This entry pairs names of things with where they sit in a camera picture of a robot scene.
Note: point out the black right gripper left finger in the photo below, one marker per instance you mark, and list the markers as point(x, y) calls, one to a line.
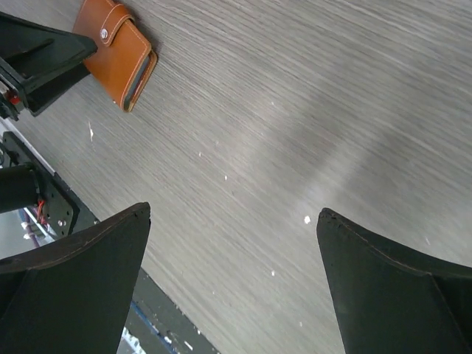
point(73, 295)

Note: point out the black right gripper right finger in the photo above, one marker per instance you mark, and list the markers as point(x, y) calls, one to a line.
point(390, 298)

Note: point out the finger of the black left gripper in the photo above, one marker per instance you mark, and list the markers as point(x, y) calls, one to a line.
point(38, 64)

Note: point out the brown leather card holder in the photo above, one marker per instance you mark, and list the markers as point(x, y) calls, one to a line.
point(125, 59)

